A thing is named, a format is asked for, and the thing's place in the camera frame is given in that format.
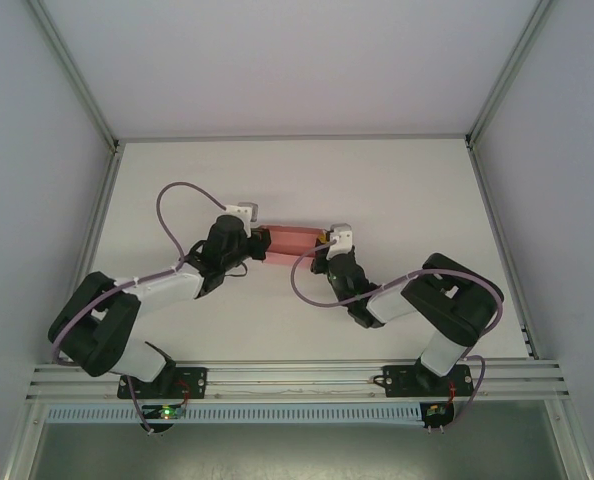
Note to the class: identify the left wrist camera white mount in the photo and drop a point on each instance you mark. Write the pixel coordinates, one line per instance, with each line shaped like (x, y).
(242, 210)

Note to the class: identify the pink paper box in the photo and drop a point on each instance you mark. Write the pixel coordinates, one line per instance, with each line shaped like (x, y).
(292, 242)

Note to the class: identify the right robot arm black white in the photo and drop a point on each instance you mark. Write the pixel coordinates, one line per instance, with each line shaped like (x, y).
(452, 305)

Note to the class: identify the aluminium frame side rail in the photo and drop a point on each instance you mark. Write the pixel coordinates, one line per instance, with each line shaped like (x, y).
(89, 250)
(495, 225)

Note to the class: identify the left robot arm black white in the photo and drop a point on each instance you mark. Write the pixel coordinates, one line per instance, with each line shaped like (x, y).
(97, 325)

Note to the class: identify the aluminium frame front post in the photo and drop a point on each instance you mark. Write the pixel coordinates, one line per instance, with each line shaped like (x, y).
(572, 445)
(24, 445)

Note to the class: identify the grey metal sheet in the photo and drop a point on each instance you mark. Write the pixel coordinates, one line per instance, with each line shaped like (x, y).
(297, 455)

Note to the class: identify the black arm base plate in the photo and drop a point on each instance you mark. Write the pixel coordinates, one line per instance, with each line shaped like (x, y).
(397, 385)
(197, 382)

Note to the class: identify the aluminium mounting rail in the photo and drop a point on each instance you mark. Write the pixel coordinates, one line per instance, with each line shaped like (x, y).
(297, 372)

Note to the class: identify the aluminium frame corner post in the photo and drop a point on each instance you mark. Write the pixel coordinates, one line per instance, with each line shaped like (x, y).
(81, 80)
(502, 80)

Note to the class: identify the small circuit board green light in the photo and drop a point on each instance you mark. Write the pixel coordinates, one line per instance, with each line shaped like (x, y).
(166, 412)

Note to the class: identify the aluminium frame back rail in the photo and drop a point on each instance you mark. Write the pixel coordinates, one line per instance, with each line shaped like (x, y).
(297, 136)

